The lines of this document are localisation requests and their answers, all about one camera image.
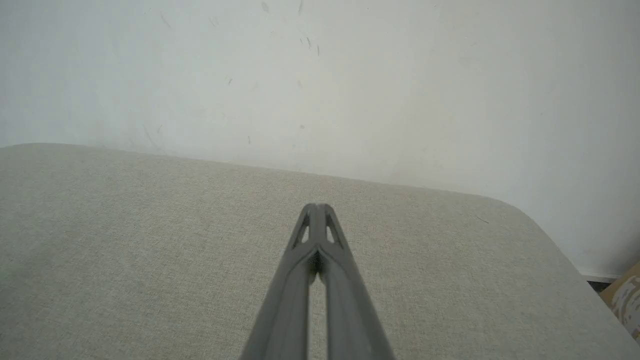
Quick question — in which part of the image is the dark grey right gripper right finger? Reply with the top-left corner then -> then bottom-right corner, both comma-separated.
316,203 -> 396,360

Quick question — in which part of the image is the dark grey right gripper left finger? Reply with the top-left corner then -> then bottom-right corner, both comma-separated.
240,203 -> 318,360

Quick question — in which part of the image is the cardboard box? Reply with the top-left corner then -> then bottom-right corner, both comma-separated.
599,260 -> 640,343

